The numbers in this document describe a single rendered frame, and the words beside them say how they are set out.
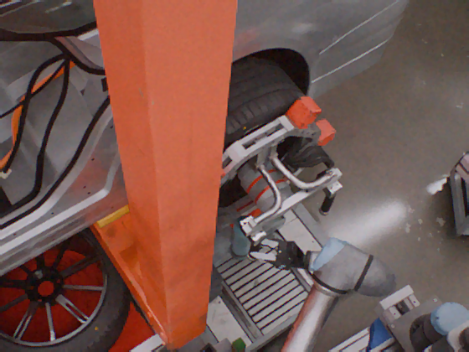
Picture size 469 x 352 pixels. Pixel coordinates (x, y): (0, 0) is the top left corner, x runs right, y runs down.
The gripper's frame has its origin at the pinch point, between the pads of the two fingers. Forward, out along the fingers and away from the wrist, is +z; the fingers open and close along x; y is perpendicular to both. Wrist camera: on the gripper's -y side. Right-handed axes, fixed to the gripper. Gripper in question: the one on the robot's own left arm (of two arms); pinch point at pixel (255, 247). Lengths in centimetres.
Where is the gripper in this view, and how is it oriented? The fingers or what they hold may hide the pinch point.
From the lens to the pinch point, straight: 239.0
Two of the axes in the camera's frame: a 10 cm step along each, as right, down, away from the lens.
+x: 1.8, -8.7, 4.6
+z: -9.8, -1.9, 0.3
